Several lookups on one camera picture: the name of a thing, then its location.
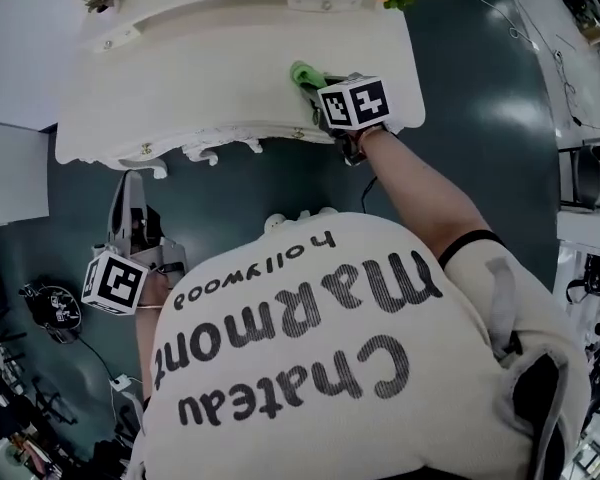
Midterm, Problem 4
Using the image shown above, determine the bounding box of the black round floor device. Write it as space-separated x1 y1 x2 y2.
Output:
19 280 84 344

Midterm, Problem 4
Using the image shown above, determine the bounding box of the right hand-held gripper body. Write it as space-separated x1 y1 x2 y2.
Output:
315 72 399 167

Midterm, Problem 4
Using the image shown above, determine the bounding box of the person's left forearm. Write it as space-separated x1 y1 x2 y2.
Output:
134 267 165 407

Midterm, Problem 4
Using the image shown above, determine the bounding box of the person's right forearm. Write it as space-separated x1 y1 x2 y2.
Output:
358 127 506 269

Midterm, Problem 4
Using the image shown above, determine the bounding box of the grey black shoulder bag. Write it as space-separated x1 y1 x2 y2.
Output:
484 255 591 480

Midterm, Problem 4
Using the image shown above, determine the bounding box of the white desk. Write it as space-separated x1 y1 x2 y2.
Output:
554 207 600 255

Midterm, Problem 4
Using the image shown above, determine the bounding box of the long white floor cable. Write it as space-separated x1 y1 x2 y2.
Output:
404 0 539 47

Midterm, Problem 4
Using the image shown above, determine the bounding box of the person's white printed shirt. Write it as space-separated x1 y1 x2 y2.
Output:
124 211 591 480

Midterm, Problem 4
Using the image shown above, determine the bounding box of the green cloth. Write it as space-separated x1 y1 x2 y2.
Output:
288 60 327 125

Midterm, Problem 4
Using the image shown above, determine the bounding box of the white dressing table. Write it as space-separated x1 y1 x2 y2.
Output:
54 0 426 179

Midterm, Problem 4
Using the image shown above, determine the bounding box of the white shelving partition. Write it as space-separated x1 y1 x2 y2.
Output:
0 119 51 228

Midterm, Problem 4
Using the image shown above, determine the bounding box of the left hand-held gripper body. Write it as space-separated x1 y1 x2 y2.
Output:
81 205 189 317

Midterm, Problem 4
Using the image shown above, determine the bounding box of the black floor cable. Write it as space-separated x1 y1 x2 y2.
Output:
77 335 119 382

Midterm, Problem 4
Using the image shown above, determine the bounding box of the grey chair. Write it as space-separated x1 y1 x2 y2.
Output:
559 145 600 210

